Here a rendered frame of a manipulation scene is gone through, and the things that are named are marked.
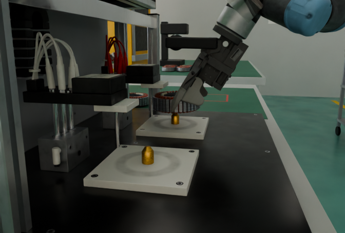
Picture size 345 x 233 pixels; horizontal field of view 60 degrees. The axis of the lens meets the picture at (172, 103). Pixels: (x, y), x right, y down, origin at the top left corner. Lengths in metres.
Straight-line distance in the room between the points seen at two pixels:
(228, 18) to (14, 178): 0.49
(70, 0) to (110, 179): 0.25
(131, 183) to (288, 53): 5.52
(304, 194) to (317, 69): 5.50
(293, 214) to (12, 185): 0.32
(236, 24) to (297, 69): 5.27
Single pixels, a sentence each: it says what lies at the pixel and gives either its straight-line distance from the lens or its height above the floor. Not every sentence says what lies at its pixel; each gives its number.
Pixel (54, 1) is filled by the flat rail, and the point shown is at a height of 1.02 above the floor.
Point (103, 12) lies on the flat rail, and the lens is 0.56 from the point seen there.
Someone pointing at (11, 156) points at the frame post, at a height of 0.86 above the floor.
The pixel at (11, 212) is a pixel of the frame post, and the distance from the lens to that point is 0.36.
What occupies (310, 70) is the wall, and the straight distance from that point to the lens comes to 5.95.
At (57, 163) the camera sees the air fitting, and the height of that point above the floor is 0.79.
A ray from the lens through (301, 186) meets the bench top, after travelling 0.54.
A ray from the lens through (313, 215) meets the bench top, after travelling 0.46.
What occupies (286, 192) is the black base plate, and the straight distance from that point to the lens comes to 0.46.
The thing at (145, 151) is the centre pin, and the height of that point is 0.80.
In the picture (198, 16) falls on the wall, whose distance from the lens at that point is 5.81.
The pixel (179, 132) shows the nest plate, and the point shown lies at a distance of 0.65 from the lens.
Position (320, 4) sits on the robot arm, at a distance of 0.59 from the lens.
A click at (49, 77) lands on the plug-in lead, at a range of 0.51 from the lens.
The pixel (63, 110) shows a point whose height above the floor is 0.86.
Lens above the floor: 0.97
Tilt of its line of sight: 12 degrees down
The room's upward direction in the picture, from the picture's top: straight up
